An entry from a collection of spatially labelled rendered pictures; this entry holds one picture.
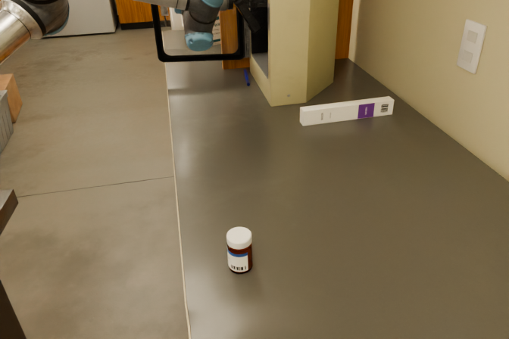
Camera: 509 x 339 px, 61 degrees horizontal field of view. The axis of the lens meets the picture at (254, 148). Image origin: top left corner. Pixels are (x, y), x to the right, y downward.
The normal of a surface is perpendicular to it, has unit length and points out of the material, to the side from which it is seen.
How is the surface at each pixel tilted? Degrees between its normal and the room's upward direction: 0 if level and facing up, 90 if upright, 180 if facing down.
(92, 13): 90
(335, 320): 1
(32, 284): 0
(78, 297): 0
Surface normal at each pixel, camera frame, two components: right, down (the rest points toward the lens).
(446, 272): -0.02, -0.86
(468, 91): -0.98, 0.12
